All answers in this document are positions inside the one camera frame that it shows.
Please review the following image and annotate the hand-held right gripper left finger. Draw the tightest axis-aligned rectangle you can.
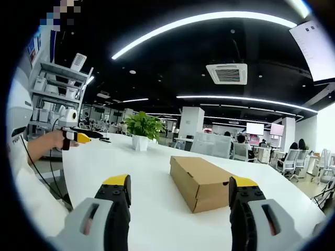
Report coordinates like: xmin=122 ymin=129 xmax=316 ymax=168
xmin=49 ymin=174 xmax=131 ymax=251

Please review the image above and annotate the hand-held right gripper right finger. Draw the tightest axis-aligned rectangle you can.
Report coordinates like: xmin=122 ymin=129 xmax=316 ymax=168
xmin=229 ymin=175 xmax=325 ymax=251

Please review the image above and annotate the brown cardboard shoe box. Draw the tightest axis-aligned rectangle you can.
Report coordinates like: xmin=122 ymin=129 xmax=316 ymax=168
xmin=169 ymin=155 xmax=236 ymax=214

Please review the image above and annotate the person's left hand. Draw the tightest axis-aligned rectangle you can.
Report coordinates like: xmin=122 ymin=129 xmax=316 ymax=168
xmin=43 ymin=129 xmax=80 ymax=155

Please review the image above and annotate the grey shelf rack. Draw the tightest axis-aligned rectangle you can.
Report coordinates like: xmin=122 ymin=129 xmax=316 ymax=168
xmin=27 ymin=61 xmax=94 ymax=157

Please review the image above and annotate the white wearable device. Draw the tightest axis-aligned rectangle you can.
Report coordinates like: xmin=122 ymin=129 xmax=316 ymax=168
xmin=9 ymin=66 xmax=34 ymax=131

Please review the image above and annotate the potted green plant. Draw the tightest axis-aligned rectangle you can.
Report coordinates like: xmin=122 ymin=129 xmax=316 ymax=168
xmin=122 ymin=111 xmax=166 ymax=152

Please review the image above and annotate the person in white shirt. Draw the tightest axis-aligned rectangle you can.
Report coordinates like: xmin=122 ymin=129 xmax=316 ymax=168
xmin=7 ymin=125 xmax=71 ymax=236

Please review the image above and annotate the white office chair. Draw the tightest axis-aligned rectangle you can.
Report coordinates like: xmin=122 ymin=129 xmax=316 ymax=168
xmin=318 ymin=149 xmax=335 ymax=184
xmin=232 ymin=142 xmax=249 ymax=162
xmin=278 ymin=150 xmax=299 ymax=181
xmin=294 ymin=150 xmax=310 ymax=178

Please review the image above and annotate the pink monitor screen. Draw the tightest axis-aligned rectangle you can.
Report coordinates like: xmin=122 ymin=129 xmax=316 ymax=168
xmin=270 ymin=123 xmax=285 ymax=136

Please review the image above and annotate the white monitor screen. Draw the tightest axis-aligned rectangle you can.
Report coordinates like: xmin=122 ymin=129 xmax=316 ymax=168
xmin=245 ymin=122 xmax=264 ymax=135

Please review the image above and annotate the white mesh partition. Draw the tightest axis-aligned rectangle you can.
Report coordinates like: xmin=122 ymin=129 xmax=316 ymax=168
xmin=190 ymin=131 xmax=233 ymax=159

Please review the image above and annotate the ceiling light strip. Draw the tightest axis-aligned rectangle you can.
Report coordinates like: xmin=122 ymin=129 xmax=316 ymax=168
xmin=176 ymin=95 xmax=319 ymax=112
xmin=286 ymin=0 xmax=312 ymax=18
xmin=111 ymin=12 xmax=298 ymax=60

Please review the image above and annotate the ceiling air conditioner vent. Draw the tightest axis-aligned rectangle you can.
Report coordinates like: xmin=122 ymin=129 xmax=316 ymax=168
xmin=206 ymin=62 xmax=248 ymax=86

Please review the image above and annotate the white display screen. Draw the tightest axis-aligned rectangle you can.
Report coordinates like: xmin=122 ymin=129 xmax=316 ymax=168
xmin=289 ymin=19 xmax=335 ymax=82

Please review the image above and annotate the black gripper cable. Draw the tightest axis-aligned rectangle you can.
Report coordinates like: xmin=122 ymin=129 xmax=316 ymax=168
xmin=49 ymin=119 xmax=66 ymax=201

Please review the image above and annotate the wall poster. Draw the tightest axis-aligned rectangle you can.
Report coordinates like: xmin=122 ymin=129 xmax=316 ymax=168
xmin=27 ymin=31 xmax=44 ymax=65

